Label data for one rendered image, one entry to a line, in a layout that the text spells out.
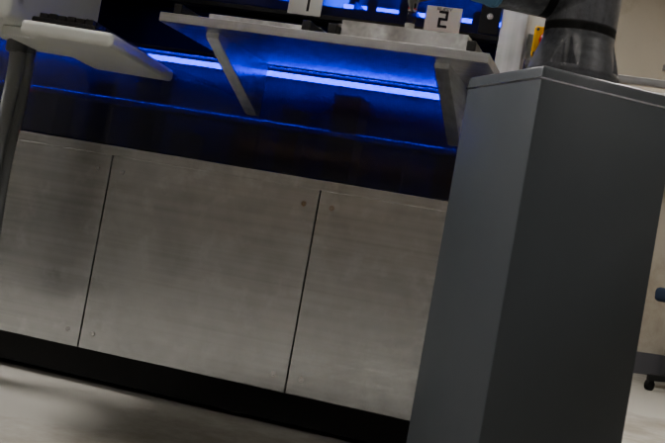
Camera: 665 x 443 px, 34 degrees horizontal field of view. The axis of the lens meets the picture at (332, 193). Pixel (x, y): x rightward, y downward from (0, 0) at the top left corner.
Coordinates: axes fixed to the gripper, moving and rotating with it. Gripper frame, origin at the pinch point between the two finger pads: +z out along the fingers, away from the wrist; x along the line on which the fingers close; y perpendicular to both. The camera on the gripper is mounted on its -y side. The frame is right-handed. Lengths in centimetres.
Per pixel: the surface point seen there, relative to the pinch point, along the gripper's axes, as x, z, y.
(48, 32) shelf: -35, 22, -65
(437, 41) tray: -19.9, 10.8, 11.4
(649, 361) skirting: 403, 93, 75
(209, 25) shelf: -22.7, 14.0, -36.1
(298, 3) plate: 17.2, -1.2, -31.7
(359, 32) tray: -19.9, 11.0, -4.7
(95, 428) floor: -23, 100, -45
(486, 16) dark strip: 17.7, -3.5, 14.0
